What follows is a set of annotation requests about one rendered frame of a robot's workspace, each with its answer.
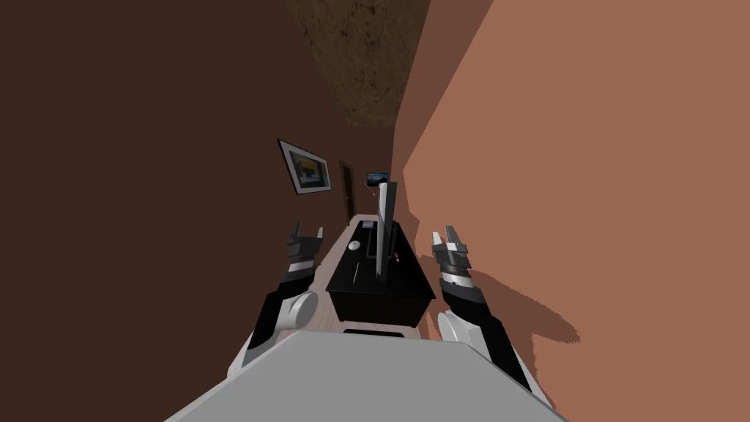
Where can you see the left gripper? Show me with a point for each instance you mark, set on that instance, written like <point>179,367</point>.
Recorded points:
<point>300,249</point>

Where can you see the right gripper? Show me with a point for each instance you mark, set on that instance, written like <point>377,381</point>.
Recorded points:
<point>452,257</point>

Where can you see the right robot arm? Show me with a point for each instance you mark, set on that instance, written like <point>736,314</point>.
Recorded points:
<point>480,319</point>

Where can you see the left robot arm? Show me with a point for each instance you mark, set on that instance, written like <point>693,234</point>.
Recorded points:
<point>281,310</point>

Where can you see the dark brown door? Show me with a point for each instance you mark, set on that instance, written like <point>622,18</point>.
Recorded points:
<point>347,190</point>

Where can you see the grey flat monitor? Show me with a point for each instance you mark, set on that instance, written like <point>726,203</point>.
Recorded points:
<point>384,231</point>

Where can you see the framed yellow blue picture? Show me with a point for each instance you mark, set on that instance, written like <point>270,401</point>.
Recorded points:
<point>306,169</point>

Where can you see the black desk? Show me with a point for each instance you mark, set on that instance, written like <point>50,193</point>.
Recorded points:
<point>375,281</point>

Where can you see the small dark blue picture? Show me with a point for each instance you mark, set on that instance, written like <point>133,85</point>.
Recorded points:
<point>377,178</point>

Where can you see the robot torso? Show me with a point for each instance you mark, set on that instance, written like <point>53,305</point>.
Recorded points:
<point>363,381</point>

